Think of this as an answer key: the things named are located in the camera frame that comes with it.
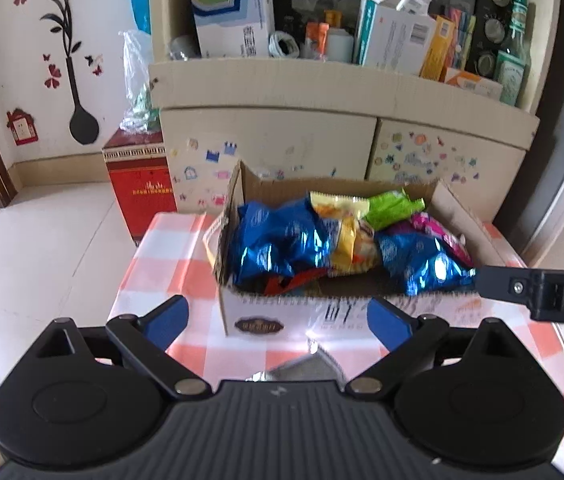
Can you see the clear plastic bag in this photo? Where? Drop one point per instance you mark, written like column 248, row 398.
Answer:
column 137, row 85

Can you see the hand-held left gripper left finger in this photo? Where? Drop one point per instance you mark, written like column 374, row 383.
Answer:
column 167, row 320

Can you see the white and green box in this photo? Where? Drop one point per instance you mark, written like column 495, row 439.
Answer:
column 232, row 15

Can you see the cream cabinet with stickers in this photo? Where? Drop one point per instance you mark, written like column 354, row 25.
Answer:
column 262, row 135

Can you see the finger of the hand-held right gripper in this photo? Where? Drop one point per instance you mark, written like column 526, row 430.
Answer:
column 504, row 284

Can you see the yellow box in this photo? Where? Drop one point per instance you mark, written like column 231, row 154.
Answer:
column 439, row 50

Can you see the beige bread picture snack packet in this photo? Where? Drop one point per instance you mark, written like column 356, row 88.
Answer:
column 366, row 250

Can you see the orange red snack packet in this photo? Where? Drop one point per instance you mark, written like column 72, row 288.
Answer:
column 282, row 282

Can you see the blue foil snack packet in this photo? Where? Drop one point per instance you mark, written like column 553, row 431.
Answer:
column 267, row 217
column 421, row 265
column 282, row 255

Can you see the silver foil snack packet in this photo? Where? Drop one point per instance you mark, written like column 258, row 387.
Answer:
column 302, row 365

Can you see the yellow barcode snack packet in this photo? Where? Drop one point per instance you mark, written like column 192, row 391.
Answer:
column 342, row 245

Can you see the white printed cardboard box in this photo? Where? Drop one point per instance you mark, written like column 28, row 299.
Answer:
column 272, row 317

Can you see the red gift box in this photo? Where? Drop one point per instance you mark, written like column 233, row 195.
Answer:
column 139, row 195

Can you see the pink and white snack packet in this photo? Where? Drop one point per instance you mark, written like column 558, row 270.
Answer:
column 436, row 230

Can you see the orange and white box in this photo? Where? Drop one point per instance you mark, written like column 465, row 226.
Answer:
column 471, row 85

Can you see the orange checkered tablecloth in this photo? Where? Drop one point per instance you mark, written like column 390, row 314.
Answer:
column 182, row 260

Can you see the black oven with knobs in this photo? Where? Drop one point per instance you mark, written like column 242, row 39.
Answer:
column 499, row 15

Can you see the green glass bottle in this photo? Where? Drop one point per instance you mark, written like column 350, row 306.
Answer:
column 511, row 60

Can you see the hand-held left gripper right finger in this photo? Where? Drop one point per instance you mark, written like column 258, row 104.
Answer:
column 384, row 322

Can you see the green snack packet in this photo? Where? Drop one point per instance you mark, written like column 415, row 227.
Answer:
column 391, row 207

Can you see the white and teal box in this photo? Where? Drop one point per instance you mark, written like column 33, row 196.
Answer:
column 391, row 35

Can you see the small yellow snack packet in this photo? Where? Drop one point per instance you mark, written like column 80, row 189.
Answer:
column 337, row 205

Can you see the coloured pens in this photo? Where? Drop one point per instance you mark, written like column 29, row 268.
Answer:
column 461, row 35

